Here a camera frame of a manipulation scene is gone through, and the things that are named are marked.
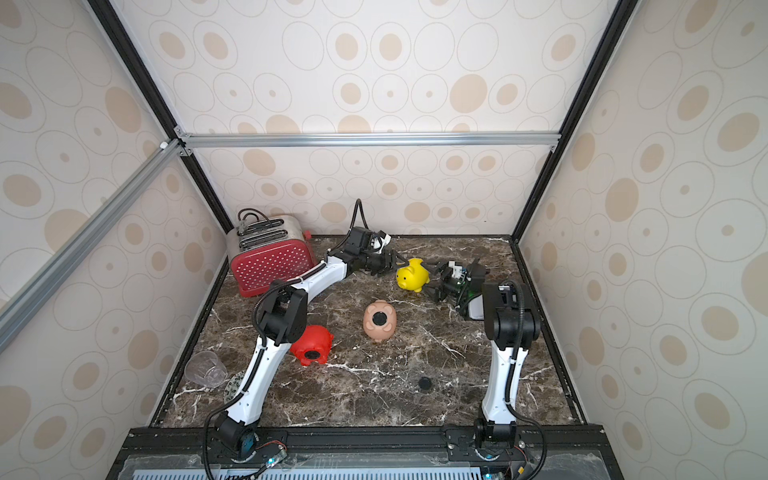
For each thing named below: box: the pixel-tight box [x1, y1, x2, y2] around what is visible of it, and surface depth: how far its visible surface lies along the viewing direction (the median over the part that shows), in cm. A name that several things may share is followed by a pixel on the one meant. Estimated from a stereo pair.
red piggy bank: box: [290, 325, 334, 366], surface depth 84 cm
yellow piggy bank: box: [396, 258, 431, 293], surface depth 99 cm
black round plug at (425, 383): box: [418, 376, 432, 391], surface depth 85 cm
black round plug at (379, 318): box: [372, 311, 387, 326], surface depth 89 cm
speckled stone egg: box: [224, 370, 247, 404], surface depth 81 cm
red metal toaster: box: [227, 208, 315, 297], surface depth 97 cm
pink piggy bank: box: [363, 299, 397, 343], surface depth 89 cm
